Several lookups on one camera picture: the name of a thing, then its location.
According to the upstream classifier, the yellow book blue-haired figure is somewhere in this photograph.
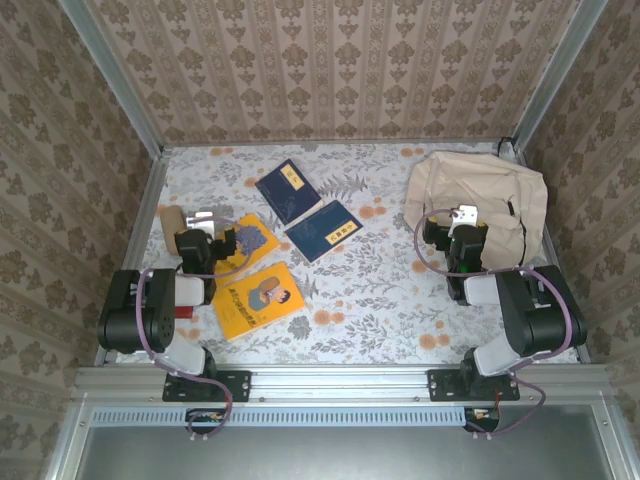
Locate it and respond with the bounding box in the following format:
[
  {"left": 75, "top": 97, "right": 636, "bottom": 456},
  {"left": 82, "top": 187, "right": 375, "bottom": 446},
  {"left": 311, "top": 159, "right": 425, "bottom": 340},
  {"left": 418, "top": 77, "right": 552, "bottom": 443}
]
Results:
[{"left": 212, "top": 213, "right": 281, "bottom": 276}]

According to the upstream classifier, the beige pencil case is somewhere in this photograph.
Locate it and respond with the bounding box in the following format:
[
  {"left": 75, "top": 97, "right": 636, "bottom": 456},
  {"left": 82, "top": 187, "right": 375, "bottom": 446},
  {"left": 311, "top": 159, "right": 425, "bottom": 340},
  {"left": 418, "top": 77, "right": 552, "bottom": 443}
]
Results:
[{"left": 158, "top": 204, "right": 189, "bottom": 256}]

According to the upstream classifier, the beige fabric backpack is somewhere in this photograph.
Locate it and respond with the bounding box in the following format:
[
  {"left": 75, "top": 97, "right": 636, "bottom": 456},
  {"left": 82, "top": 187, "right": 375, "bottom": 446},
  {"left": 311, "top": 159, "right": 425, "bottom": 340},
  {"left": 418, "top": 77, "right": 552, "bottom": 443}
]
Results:
[{"left": 402, "top": 150, "right": 549, "bottom": 267}]

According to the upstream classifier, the yellow book boy figure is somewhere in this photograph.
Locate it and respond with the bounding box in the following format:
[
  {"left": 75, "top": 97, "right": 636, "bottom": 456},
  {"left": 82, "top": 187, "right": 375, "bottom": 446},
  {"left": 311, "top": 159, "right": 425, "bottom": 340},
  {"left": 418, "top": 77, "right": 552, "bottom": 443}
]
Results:
[{"left": 212, "top": 260, "right": 306, "bottom": 343}]

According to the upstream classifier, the thick navy book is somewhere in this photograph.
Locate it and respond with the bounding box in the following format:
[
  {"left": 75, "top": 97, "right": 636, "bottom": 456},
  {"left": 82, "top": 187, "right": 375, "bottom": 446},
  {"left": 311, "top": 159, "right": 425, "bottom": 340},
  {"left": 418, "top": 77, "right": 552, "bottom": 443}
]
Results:
[{"left": 254, "top": 158, "right": 323, "bottom": 227}]

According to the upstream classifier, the thin navy book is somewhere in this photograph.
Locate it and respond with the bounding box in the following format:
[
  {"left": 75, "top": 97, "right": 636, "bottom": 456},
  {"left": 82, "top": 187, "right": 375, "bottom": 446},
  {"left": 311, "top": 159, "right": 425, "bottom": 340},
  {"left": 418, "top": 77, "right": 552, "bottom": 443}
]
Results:
[{"left": 283, "top": 199, "right": 365, "bottom": 265}]

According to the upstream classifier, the grey metal panel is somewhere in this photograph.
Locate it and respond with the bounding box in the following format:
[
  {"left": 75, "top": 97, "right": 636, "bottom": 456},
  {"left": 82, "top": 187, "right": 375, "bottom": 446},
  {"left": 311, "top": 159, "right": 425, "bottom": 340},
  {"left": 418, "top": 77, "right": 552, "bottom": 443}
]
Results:
[{"left": 77, "top": 424, "right": 615, "bottom": 480}]

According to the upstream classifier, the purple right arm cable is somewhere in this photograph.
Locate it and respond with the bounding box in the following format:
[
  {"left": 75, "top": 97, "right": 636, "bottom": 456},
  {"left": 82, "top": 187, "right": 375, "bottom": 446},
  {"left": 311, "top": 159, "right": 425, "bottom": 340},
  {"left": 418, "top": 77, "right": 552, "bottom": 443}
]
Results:
[{"left": 413, "top": 208, "right": 577, "bottom": 442}]

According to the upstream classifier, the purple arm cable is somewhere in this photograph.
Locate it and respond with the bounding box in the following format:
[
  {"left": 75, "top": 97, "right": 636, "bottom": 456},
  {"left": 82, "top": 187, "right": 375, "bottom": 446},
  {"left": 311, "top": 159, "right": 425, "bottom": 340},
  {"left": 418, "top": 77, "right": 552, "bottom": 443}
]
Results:
[
  {"left": 133, "top": 213, "right": 254, "bottom": 444},
  {"left": 413, "top": 208, "right": 577, "bottom": 442}
]

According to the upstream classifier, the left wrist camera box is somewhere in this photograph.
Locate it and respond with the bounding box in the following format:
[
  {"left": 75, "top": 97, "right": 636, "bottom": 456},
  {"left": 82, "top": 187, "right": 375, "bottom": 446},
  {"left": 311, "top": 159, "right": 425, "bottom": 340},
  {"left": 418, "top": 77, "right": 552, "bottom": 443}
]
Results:
[{"left": 185, "top": 212, "right": 217, "bottom": 235}]

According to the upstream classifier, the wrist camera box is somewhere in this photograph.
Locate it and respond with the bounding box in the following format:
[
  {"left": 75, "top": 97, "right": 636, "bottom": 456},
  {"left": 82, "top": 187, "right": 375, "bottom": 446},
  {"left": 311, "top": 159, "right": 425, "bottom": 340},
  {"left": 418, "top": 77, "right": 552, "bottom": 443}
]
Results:
[
  {"left": 448, "top": 203, "right": 480, "bottom": 237},
  {"left": 185, "top": 212, "right": 217, "bottom": 235}
]

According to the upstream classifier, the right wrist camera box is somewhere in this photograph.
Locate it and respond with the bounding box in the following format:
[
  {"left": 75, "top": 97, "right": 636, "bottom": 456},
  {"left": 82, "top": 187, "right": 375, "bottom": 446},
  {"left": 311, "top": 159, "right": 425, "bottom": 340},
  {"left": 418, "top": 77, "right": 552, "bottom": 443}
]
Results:
[{"left": 448, "top": 203, "right": 480, "bottom": 237}]

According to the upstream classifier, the aluminium left side rail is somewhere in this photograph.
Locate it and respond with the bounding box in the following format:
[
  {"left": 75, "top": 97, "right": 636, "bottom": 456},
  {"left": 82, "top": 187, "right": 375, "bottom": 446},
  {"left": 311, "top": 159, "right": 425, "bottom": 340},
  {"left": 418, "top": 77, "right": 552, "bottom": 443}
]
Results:
[{"left": 93, "top": 148, "right": 172, "bottom": 366}]

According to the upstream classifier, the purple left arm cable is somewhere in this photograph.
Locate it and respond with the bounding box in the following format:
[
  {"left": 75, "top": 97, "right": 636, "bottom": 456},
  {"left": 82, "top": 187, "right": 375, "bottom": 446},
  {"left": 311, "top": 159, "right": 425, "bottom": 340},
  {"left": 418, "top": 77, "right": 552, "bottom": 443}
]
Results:
[{"left": 133, "top": 213, "right": 254, "bottom": 444}]

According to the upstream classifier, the aluminium right side rail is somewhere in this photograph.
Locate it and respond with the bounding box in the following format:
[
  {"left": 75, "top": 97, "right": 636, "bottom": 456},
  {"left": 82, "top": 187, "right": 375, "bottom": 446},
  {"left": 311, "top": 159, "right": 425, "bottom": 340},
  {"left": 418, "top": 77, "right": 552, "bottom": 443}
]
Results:
[{"left": 514, "top": 147, "right": 594, "bottom": 365}]

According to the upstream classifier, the aluminium back rail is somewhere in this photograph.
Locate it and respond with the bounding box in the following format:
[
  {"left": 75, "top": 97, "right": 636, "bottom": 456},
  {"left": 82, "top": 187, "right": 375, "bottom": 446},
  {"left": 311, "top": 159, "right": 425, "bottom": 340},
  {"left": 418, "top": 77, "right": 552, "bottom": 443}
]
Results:
[{"left": 162, "top": 138, "right": 517, "bottom": 150}]

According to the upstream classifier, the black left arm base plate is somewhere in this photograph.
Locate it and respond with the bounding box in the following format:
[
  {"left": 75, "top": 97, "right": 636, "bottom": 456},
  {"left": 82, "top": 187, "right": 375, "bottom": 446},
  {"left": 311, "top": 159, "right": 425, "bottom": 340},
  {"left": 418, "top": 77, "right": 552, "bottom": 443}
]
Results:
[{"left": 162, "top": 369, "right": 252, "bottom": 403}]

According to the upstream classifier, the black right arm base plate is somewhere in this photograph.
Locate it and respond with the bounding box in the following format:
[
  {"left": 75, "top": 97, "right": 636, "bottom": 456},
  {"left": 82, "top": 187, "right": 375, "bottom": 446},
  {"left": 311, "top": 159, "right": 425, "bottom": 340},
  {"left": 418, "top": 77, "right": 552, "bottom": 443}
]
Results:
[{"left": 427, "top": 368, "right": 521, "bottom": 403}]

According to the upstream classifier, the aluminium front frame rail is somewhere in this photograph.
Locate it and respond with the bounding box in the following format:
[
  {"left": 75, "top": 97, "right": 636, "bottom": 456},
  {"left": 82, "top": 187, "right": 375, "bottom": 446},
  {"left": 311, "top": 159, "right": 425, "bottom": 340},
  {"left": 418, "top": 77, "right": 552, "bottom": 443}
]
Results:
[{"left": 73, "top": 363, "right": 615, "bottom": 402}]

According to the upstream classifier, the aluminium left corner post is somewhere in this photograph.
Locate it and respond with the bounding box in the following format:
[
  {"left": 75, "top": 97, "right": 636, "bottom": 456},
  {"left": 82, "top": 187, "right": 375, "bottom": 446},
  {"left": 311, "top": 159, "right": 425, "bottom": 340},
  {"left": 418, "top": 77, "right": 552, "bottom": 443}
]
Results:
[{"left": 58, "top": 0, "right": 166, "bottom": 156}]

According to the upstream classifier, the aluminium corner post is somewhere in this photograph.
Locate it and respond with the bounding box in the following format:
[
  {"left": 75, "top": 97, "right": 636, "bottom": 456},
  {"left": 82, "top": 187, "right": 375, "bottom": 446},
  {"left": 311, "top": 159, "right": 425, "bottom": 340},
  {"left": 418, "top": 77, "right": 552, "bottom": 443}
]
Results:
[
  {"left": 58, "top": 0, "right": 166, "bottom": 156},
  {"left": 512, "top": 0, "right": 609, "bottom": 151}
]

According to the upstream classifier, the grey slotted cable duct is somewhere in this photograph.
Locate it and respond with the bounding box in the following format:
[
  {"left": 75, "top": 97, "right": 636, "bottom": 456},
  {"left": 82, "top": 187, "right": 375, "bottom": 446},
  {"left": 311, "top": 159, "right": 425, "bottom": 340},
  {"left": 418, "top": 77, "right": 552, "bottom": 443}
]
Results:
[{"left": 91, "top": 405, "right": 467, "bottom": 428}]

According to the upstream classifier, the aluminium right corner post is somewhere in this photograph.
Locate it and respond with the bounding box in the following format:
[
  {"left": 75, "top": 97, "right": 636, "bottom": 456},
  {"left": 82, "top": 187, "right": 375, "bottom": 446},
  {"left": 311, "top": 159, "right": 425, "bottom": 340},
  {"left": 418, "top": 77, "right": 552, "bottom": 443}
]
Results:
[{"left": 512, "top": 0, "right": 609, "bottom": 151}]

